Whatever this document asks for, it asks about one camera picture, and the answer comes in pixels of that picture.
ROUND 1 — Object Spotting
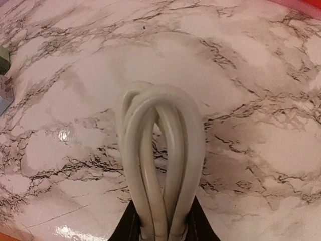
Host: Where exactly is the pink triangular power strip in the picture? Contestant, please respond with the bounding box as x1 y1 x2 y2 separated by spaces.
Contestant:
271 0 321 20

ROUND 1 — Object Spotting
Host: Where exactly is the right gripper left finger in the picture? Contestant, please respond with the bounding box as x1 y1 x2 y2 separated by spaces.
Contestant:
109 200 140 241

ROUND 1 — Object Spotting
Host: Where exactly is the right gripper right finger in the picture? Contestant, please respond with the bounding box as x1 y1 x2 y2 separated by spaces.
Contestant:
185 197 220 241

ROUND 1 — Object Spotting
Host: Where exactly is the white power cord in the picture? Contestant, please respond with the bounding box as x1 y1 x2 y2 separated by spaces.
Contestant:
116 80 206 241

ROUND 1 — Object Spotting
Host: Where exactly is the orange power strip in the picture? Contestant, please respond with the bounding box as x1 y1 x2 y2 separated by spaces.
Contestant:
0 233 22 241

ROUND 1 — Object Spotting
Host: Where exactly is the green plug adapter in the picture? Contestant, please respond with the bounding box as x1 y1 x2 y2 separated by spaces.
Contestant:
0 46 11 75

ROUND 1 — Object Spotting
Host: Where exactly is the light blue plug adapter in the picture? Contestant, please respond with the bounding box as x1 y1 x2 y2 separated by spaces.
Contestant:
0 75 14 114

